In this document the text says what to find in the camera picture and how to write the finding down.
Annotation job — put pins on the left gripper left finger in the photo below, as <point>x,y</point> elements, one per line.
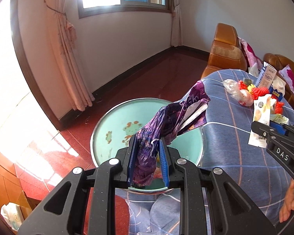
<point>132,156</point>

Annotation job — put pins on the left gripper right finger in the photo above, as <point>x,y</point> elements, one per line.
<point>164,161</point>

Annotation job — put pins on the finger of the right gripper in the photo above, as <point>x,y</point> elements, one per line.
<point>278,127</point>

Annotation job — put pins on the yellow green tissue wrapper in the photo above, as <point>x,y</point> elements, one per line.
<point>279,119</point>

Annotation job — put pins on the red foam fruit net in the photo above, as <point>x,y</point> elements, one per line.
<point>275,106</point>

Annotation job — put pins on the white snack wrapper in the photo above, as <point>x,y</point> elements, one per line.
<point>262,111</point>

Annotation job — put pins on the clear plastic bag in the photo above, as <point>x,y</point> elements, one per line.
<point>239,91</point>

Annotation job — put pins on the purple snack wrapper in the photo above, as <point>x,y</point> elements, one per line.
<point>169,122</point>

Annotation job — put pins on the right hand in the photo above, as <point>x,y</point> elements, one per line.
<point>288,205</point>

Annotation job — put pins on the teal enamel basin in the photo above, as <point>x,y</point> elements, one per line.
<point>117,129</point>

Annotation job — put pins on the blue white milk carton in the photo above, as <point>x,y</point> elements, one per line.
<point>277,88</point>

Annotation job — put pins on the yellow crumpled wrapper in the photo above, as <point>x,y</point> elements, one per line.
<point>250,88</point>

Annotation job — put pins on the pink floral pillow on sofa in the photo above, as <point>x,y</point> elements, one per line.
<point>288,76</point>

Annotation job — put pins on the dark green foil packet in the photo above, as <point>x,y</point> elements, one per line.
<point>247,81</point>

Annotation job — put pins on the tall white carton box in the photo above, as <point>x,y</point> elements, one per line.
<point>266,76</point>

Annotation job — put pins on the blue plaid tablecloth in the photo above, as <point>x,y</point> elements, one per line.
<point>226,135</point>

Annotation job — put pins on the white plastic bag on armchair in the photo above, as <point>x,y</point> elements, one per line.
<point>253,70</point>

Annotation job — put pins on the brown leather sofa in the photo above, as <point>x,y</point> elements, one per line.
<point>279,62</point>

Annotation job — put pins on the pink floral pillow on armchair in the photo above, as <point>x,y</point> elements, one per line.
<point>251,58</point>

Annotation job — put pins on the orange leather armchair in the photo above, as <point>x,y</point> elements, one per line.
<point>225,52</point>

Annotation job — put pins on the right pink curtain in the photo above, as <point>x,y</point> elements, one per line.
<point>176,29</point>

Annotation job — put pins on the pink curtain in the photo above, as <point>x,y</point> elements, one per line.
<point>63,37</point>
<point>176,29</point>

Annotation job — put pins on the cardboard box with tissue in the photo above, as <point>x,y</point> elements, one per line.
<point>14,214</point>

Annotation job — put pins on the left pink curtain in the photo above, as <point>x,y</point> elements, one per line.
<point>63,37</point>

